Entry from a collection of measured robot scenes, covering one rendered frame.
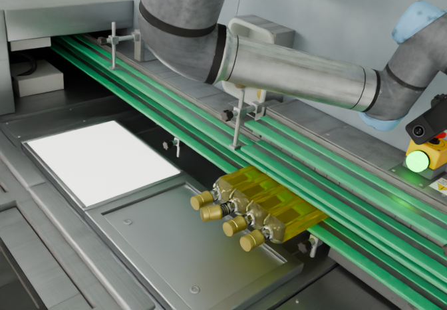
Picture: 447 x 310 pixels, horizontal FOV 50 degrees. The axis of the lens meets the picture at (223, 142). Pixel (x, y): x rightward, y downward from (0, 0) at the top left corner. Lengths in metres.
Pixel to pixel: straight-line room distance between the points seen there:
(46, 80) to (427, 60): 1.54
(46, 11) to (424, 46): 1.33
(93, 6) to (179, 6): 1.24
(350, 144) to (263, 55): 0.49
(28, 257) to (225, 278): 0.48
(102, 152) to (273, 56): 0.91
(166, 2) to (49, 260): 0.77
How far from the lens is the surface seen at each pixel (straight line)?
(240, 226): 1.07
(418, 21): 0.80
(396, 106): 0.85
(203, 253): 1.19
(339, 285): 1.25
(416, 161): 1.09
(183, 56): 0.71
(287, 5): 1.35
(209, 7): 0.67
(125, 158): 1.52
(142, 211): 1.31
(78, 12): 1.86
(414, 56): 0.80
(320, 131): 1.20
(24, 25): 1.79
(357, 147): 1.17
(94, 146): 1.59
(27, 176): 1.47
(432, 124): 0.94
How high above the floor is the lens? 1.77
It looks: 38 degrees down
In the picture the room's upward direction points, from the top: 109 degrees counter-clockwise
